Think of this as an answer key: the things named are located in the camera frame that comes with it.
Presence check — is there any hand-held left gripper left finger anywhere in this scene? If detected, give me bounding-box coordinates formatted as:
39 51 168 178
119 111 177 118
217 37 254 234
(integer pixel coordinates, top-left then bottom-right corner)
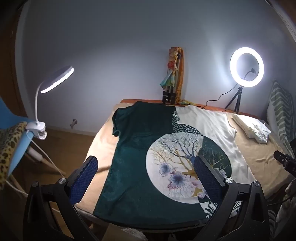
23 156 100 241

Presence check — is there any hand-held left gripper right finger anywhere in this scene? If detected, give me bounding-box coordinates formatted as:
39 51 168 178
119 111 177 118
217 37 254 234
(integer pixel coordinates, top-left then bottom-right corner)
194 155 270 241

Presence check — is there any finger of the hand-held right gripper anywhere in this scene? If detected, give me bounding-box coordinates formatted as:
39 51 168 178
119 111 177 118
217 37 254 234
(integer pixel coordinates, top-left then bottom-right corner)
273 150 292 168

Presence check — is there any green white printed t-shirt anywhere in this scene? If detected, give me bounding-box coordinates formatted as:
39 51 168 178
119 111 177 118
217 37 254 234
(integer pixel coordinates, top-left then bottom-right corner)
92 101 256 226

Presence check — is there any beige blanket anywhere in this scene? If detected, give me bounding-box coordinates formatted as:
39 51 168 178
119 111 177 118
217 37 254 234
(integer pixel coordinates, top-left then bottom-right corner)
76 104 292 209

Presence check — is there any folded white cloth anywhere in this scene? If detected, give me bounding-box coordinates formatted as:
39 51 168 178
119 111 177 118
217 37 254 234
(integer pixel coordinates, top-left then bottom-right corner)
232 114 271 143

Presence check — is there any green white striped pillow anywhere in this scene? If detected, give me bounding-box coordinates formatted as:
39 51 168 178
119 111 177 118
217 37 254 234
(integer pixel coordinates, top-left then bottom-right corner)
266 80 294 154

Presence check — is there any black white striped garment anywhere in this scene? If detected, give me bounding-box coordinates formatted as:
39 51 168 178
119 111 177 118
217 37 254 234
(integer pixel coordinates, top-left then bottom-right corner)
268 210 277 233

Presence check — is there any leopard print cloth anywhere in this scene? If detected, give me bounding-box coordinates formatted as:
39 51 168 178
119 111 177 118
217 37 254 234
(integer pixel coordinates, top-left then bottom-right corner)
0 122 28 189

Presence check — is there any black gooseneck phone holder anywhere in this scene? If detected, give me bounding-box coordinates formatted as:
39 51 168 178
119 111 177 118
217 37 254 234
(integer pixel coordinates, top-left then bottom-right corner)
244 68 257 81

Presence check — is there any folded silver black tripod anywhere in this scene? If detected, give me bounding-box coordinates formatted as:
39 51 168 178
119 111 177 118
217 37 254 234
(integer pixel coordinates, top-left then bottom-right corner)
162 53 182 104

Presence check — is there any blue chair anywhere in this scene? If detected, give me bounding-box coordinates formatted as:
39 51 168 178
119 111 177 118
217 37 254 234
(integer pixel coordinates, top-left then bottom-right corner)
0 96 66 178

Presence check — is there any white clip lamp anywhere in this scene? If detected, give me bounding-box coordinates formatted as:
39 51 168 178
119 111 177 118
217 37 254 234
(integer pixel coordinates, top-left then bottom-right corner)
25 66 75 141

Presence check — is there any white lamp cable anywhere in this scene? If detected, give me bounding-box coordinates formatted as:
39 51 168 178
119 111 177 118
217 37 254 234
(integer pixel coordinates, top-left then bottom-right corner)
5 131 67 195

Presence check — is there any black ring light tripod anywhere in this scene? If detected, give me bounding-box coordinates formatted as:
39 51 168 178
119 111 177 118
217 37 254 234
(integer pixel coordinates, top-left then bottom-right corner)
225 87 242 114

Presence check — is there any white ring light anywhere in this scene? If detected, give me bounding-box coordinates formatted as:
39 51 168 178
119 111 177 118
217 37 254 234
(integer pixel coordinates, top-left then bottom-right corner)
230 47 265 88

